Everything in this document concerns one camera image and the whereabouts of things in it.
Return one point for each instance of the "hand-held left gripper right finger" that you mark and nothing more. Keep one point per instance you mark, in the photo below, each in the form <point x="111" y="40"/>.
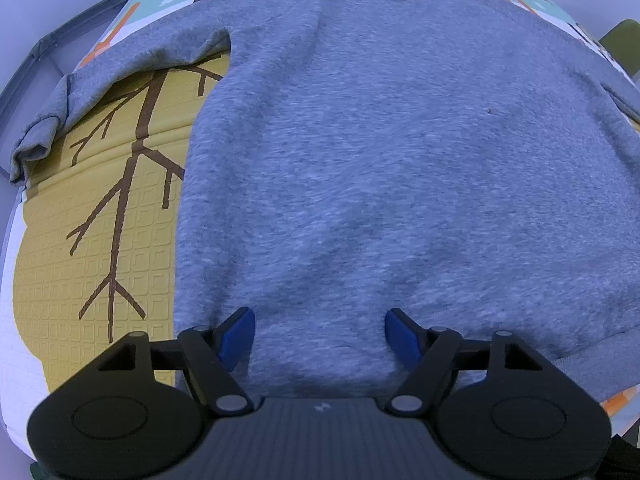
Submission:
<point x="402" y="337"/>

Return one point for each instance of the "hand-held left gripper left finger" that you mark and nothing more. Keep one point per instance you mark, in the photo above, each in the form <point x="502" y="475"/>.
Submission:
<point x="237" y="335"/>

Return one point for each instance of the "grey sweatshirt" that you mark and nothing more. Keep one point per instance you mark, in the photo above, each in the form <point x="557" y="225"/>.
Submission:
<point x="400" y="160"/>

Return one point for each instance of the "printed foam play mat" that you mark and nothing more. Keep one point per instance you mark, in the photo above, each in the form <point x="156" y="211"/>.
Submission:
<point x="75" y="220"/>

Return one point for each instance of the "grey playpen fence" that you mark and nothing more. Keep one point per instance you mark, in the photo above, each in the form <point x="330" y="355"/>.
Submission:
<point x="50" y="40"/>

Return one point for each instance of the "green chair back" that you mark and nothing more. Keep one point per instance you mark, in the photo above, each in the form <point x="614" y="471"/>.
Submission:
<point x="622" y="45"/>

